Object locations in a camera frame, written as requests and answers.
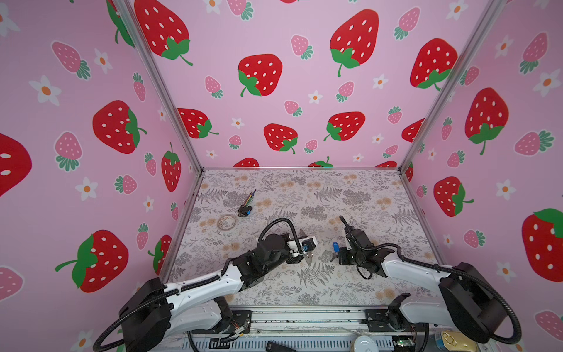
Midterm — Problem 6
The key with blue tag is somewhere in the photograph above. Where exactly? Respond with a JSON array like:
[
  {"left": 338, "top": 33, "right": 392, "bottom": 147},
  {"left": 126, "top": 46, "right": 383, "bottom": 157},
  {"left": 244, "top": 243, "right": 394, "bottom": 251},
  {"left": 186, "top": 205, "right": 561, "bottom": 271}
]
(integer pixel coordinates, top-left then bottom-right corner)
[{"left": 330, "top": 242, "right": 340, "bottom": 263}]

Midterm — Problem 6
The grey perforated metal ring disc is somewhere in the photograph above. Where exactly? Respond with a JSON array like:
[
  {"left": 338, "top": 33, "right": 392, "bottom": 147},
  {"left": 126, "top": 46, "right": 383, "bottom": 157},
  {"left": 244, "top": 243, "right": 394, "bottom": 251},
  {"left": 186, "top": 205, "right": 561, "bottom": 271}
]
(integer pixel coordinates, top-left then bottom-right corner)
[{"left": 216, "top": 214, "right": 237, "bottom": 231}]

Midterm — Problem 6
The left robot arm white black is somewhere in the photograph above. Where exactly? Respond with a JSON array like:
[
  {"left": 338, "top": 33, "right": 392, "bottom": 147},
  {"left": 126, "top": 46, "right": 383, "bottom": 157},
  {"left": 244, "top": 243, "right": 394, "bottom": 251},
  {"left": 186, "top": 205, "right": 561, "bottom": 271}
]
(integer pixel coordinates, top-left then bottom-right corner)
[{"left": 120, "top": 234, "right": 318, "bottom": 351}]

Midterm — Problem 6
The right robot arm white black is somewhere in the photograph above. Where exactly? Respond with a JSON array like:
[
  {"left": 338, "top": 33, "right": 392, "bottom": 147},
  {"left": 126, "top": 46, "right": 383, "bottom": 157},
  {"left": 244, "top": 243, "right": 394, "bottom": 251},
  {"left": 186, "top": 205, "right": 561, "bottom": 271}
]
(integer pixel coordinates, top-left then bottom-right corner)
[{"left": 338, "top": 224, "right": 522, "bottom": 344}]

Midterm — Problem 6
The white round puck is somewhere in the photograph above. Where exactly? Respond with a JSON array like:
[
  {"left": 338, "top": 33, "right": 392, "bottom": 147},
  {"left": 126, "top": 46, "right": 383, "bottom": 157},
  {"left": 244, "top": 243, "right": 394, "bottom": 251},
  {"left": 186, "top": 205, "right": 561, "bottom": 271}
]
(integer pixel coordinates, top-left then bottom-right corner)
[{"left": 350, "top": 335, "right": 380, "bottom": 352}]

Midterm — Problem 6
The black device at front edge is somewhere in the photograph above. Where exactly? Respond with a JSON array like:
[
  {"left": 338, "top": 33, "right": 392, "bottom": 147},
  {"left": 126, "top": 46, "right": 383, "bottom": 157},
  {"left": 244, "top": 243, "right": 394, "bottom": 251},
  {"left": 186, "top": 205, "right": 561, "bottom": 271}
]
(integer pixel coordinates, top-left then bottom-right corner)
[{"left": 265, "top": 341, "right": 296, "bottom": 352}]

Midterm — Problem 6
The green circuit board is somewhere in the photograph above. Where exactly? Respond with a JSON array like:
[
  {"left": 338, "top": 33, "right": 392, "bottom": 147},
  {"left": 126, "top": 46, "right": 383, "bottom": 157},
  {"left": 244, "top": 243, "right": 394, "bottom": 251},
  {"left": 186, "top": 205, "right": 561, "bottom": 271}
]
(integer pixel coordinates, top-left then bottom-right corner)
[{"left": 392, "top": 337, "right": 416, "bottom": 352}]

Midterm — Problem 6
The gold computer mouse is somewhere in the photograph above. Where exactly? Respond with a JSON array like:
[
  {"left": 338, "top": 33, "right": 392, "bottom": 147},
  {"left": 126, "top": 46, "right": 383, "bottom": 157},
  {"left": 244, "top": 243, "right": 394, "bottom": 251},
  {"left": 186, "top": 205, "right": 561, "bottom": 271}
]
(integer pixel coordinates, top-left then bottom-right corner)
[{"left": 434, "top": 330, "right": 478, "bottom": 352}]

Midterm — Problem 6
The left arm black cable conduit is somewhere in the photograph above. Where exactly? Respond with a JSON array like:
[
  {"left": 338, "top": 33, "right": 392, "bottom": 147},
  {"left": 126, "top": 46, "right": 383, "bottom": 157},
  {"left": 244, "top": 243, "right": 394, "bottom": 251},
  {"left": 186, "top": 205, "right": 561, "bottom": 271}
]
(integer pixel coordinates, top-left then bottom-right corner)
[{"left": 91, "top": 217, "right": 305, "bottom": 352}]

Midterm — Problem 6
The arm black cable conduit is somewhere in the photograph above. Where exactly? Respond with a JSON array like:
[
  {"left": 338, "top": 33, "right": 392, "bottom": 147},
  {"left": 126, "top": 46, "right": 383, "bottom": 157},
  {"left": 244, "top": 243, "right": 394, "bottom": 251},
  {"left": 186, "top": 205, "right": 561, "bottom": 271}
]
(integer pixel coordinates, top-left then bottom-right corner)
[
  {"left": 338, "top": 215, "right": 523, "bottom": 345},
  {"left": 91, "top": 217, "right": 305, "bottom": 352}
]

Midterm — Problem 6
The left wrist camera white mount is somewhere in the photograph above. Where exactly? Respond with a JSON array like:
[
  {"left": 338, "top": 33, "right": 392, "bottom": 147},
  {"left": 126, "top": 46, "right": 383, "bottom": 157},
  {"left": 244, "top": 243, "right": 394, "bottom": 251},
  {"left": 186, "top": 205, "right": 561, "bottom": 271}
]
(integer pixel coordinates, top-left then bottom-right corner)
[{"left": 286, "top": 236, "right": 318, "bottom": 257}]

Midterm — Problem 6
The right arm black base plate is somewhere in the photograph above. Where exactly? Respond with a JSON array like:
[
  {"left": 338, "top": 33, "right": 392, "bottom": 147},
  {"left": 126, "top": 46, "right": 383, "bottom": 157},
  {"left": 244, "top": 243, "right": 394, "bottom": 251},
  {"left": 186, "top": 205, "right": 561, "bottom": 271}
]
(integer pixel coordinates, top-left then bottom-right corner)
[{"left": 361, "top": 308, "right": 425, "bottom": 333}]

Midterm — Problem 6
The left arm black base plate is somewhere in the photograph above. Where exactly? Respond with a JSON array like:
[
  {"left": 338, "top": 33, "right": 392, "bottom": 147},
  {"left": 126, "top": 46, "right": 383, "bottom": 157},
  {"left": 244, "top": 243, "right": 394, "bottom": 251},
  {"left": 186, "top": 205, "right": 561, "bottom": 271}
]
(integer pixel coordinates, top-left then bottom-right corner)
[{"left": 213, "top": 309, "right": 253, "bottom": 334}]

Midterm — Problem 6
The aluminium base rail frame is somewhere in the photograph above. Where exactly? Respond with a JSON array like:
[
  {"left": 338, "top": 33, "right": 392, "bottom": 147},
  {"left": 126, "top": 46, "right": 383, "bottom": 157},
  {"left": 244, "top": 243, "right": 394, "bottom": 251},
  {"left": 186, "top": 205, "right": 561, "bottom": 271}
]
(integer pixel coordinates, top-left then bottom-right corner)
[{"left": 180, "top": 306, "right": 444, "bottom": 351}]

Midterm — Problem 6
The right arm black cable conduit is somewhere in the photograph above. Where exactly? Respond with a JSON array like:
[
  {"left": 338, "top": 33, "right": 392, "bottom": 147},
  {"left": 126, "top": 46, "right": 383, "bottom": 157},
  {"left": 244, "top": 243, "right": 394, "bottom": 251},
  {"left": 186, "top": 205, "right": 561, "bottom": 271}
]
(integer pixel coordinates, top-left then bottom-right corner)
[{"left": 338, "top": 215, "right": 523, "bottom": 345}]

